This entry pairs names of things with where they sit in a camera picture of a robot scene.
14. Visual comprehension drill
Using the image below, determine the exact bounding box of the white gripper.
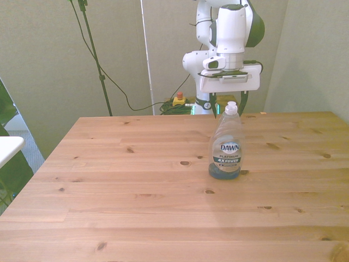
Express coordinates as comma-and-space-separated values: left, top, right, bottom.
198, 63, 261, 119

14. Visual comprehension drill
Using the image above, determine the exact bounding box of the clear Dawn dish soap bottle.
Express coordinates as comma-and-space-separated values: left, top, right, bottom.
208, 101, 244, 181

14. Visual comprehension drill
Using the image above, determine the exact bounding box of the yellow emergency stop box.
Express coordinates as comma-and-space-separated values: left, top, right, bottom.
172, 92, 187, 108

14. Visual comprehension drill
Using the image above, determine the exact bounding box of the white vertical pole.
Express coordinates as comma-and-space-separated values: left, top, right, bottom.
140, 0, 156, 116

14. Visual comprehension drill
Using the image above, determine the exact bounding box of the white side table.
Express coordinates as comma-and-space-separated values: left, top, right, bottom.
0, 136, 26, 169

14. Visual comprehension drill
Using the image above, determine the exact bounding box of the coiled green cable bundle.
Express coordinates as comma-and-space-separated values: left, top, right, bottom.
159, 100, 196, 116

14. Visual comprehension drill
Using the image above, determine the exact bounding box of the black cable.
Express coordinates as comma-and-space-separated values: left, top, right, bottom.
68, 0, 191, 112

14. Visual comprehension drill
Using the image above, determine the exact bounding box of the black camera stand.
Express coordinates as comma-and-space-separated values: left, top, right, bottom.
69, 0, 113, 117

